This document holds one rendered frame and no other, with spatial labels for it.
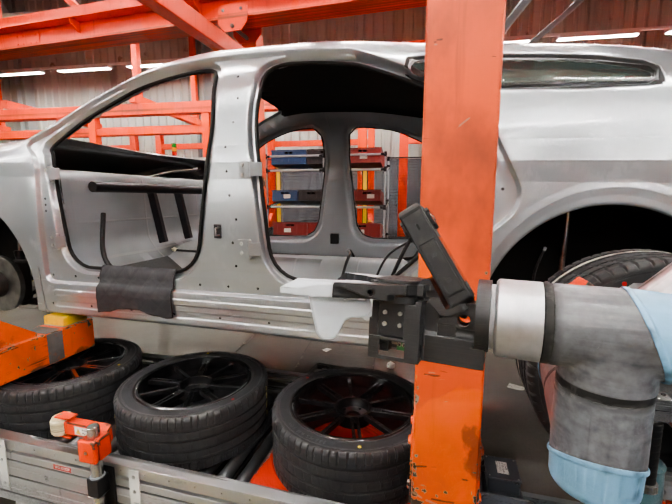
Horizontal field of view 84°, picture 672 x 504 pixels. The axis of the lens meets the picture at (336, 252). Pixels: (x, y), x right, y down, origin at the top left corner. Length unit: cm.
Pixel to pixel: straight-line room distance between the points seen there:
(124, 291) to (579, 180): 193
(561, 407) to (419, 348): 13
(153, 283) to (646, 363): 183
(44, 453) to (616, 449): 186
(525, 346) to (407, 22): 1107
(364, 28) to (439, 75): 1047
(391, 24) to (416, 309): 1103
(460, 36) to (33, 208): 207
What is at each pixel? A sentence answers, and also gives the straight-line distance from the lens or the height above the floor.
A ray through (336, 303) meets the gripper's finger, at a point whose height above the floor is 123.
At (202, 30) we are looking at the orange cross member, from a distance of 356.
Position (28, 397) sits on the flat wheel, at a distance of 218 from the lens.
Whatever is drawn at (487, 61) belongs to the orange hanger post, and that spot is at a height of 162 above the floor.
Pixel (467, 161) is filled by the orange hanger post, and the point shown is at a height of 141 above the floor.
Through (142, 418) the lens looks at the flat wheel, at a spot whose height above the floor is 50.
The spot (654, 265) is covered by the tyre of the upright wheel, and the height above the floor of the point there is 116.
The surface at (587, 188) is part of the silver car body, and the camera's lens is 149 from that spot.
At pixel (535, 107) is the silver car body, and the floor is 163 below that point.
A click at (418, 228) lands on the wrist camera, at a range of 39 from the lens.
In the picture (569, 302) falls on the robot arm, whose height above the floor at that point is 124.
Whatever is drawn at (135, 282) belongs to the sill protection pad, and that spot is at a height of 94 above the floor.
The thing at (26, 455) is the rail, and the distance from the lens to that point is 206.
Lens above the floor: 133
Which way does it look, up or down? 8 degrees down
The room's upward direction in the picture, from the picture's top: straight up
